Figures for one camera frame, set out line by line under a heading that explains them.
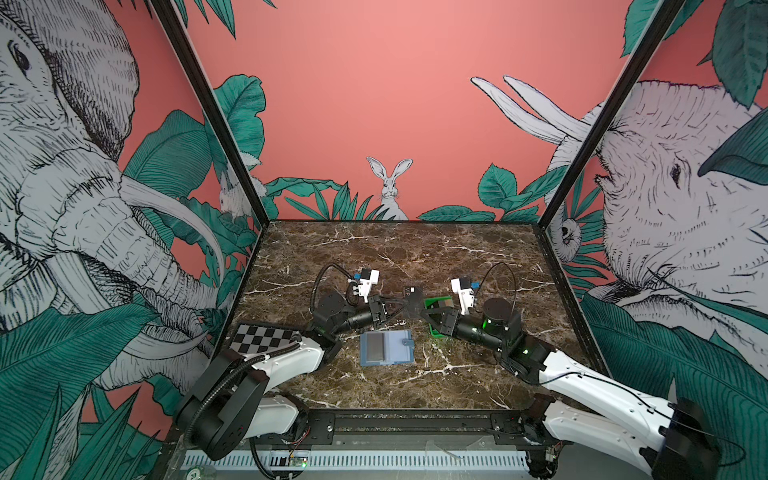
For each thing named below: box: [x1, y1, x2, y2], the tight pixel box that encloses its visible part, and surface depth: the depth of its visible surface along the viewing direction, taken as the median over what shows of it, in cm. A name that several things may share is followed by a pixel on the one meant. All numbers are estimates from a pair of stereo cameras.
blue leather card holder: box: [360, 329, 415, 367], surface depth 89 cm
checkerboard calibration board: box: [229, 323, 299, 356], surface depth 88 cm
